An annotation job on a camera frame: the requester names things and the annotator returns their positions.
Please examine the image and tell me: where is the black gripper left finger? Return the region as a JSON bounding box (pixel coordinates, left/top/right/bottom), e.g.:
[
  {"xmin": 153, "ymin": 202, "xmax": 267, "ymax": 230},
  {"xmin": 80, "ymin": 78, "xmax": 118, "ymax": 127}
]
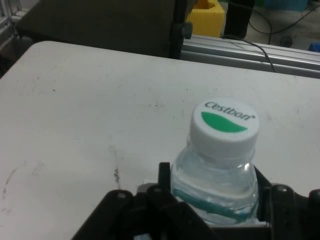
[{"xmin": 71, "ymin": 162, "xmax": 219, "ymax": 240}]

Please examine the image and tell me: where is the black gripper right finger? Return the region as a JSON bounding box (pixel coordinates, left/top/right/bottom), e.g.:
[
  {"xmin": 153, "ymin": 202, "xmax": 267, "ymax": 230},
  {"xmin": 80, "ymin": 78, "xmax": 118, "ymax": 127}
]
[{"xmin": 254, "ymin": 166, "xmax": 320, "ymax": 240}]

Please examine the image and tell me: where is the clear water bottle green label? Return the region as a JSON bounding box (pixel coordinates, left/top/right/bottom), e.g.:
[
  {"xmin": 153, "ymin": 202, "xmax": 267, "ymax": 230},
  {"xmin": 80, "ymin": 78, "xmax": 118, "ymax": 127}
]
[{"xmin": 169, "ymin": 97, "xmax": 260, "ymax": 226}]

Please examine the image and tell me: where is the black chair panel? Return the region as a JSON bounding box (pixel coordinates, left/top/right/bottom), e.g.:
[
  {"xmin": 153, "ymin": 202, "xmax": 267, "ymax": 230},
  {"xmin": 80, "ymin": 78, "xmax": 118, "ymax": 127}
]
[{"xmin": 14, "ymin": 0, "xmax": 177, "ymax": 60}]

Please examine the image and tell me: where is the yellow plastic box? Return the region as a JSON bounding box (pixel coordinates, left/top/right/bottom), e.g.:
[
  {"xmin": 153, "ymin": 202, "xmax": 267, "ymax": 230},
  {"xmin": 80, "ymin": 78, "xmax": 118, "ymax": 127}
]
[{"xmin": 186, "ymin": 0, "xmax": 226, "ymax": 38}]

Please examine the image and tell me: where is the black upright block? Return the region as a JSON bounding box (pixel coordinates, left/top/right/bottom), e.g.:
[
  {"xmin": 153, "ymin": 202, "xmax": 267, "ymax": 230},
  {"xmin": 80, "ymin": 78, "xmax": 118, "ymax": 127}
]
[{"xmin": 223, "ymin": 0, "xmax": 256, "ymax": 40}]

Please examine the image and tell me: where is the thin black floor cable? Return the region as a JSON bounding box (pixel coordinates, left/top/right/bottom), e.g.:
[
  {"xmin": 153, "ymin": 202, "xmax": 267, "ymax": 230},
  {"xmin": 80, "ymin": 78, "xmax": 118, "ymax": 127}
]
[{"xmin": 246, "ymin": 3, "xmax": 320, "ymax": 74}]

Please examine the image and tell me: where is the short aluminium frame rail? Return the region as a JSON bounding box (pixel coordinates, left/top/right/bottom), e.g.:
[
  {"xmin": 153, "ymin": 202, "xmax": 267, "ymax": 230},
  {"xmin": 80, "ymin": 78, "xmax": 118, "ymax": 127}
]
[{"xmin": 180, "ymin": 33, "xmax": 320, "ymax": 80}]

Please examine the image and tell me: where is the black clamp post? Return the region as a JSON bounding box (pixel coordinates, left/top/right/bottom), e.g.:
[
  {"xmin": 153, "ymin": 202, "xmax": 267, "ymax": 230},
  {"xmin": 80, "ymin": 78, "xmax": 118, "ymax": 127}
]
[{"xmin": 169, "ymin": 0, "xmax": 194, "ymax": 60}]

